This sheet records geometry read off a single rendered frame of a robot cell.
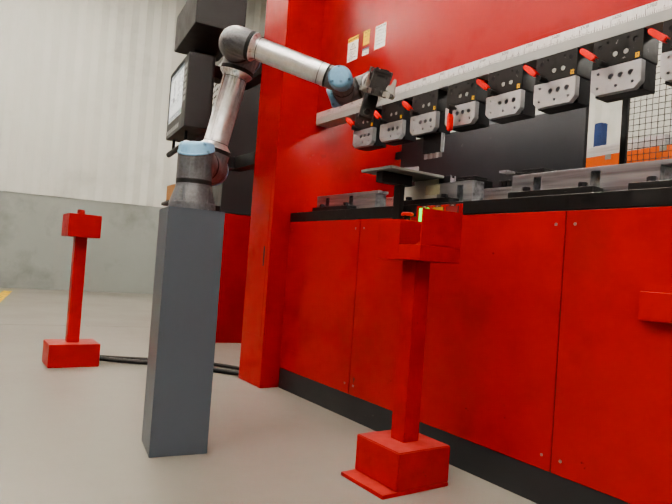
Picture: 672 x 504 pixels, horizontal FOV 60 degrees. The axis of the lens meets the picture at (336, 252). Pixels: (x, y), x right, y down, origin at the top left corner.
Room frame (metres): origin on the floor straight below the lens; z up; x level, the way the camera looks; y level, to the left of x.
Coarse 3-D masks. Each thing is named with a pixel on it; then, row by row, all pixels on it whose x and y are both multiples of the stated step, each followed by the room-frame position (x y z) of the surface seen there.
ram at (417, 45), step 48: (336, 0) 2.90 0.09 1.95; (384, 0) 2.57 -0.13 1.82; (432, 0) 2.30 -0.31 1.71; (480, 0) 2.09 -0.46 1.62; (528, 0) 1.91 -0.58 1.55; (576, 0) 1.76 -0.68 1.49; (624, 0) 1.63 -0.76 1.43; (336, 48) 2.87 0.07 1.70; (384, 48) 2.55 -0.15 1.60; (432, 48) 2.29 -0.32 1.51; (480, 48) 2.08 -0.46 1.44
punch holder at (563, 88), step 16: (576, 48) 1.75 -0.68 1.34; (544, 64) 1.84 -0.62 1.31; (560, 64) 1.79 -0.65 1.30; (576, 64) 1.75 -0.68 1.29; (592, 64) 1.79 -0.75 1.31; (560, 80) 1.79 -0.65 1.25; (576, 80) 1.75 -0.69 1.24; (544, 96) 1.83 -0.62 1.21; (560, 96) 1.78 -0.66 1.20; (576, 96) 1.75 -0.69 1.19; (544, 112) 1.89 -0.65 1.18
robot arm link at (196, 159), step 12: (180, 144) 1.88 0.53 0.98; (192, 144) 1.86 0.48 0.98; (204, 144) 1.88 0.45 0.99; (180, 156) 1.87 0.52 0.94; (192, 156) 1.86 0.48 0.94; (204, 156) 1.87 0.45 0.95; (216, 156) 1.98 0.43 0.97; (180, 168) 1.87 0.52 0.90; (192, 168) 1.86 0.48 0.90; (204, 168) 1.88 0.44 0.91; (216, 168) 1.96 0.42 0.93
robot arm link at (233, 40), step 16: (224, 32) 1.91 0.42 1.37; (240, 32) 1.87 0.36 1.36; (256, 32) 1.88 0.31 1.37; (224, 48) 1.92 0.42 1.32; (240, 48) 1.88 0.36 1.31; (256, 48) 1.87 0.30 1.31; (272, 48) 1.87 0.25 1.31; (288, 48) 1.88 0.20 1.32; (272, 64) 1.89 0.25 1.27; (288, 64) 1.87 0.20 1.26; (304, 64) 1.86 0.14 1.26; (320, 64) 1.86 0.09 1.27; (320, 80) 1.87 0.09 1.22; (336, 80) 1.83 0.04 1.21; (352, 80) 1.87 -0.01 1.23
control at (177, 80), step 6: (180, 72) 2.95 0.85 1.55; (174, 78) 3.08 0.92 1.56; (180, 78) 2.93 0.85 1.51; (174, 84) 3.07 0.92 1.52; (180, 84) 2.92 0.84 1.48; (174, 90) 3.06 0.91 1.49; (180, 90) 2.91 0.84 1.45; (174, 96) 3.04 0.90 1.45; (180, 96) 2.90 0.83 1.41; (174, 102) 3.03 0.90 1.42; (180, 102) 2.89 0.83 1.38; (174, 108) 3.02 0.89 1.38; (180, 108) 2.88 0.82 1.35; (174, 114) 3.01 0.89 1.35; (168, 120) 3.15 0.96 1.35
